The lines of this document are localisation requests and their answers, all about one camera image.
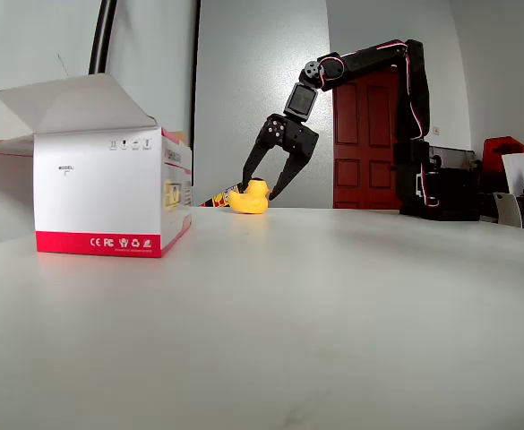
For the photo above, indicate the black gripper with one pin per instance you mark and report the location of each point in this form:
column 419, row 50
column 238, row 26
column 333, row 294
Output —
column 296, row 136

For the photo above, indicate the yellow rubber duck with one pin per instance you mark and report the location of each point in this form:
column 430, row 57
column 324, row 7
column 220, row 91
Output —
column 248, row 203

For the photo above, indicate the open cardboard box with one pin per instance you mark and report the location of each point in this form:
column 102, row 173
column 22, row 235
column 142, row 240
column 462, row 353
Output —
column 96, row 201

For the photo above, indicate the yellow red printed package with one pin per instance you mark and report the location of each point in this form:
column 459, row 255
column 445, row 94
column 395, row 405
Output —
column 219, row 199

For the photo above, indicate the red wooden door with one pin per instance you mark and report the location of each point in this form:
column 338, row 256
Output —
column 364, row 179

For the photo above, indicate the orange cover resin printer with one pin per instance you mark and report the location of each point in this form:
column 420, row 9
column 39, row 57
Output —
column 496, row 152

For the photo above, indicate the white chair backrest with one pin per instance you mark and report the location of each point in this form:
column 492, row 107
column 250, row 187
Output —
column 508, row 210

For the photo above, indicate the white panel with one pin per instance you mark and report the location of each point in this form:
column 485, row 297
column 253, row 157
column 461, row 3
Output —
column 516, row 172

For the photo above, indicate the black machine frame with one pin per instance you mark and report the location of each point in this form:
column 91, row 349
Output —
column 456, row 179

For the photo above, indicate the black camera stand pole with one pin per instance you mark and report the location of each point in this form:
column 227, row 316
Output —
column 102, row 36

